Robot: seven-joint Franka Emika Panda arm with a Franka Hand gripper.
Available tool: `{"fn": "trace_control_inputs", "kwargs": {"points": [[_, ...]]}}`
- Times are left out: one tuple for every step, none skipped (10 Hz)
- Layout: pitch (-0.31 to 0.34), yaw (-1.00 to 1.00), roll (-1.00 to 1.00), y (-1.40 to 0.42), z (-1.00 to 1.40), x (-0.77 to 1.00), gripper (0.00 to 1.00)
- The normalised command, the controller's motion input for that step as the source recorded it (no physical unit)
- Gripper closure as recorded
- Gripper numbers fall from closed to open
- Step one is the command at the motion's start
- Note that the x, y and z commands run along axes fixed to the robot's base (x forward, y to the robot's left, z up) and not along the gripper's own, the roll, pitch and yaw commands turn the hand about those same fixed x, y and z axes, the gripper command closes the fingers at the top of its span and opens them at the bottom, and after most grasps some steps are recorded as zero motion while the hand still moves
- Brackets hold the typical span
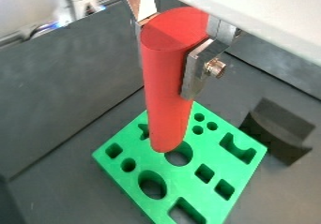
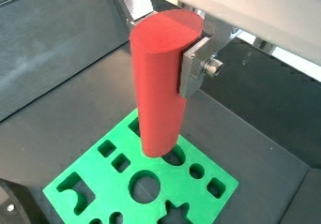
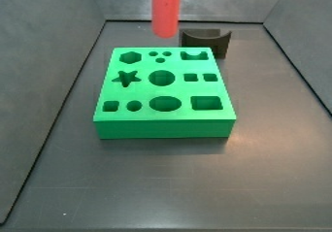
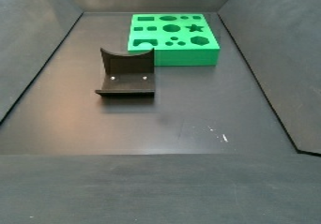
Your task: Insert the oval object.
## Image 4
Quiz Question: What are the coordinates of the green shape sorter block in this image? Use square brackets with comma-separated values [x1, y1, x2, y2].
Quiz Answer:
[127, 13, 221, 67]

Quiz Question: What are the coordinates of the black curved holder stand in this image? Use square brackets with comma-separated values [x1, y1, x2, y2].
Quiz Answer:
[95, 49, 155, 97]

